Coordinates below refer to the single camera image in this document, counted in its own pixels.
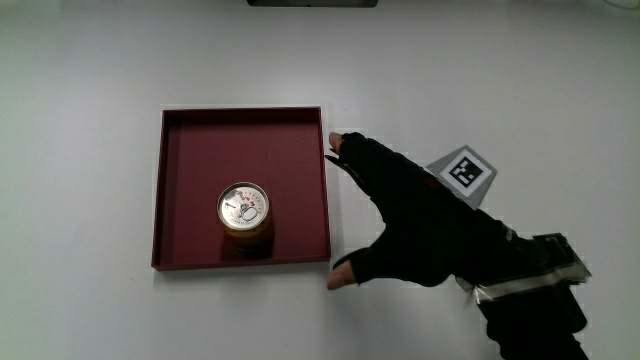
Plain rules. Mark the gold red bull can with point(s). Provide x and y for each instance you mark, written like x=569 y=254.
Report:
x=245 y=214

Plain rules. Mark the dark red square plate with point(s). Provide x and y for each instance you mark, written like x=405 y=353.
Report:
x=280 y=155

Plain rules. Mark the person's right hand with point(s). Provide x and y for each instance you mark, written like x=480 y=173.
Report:
x=420 y=225

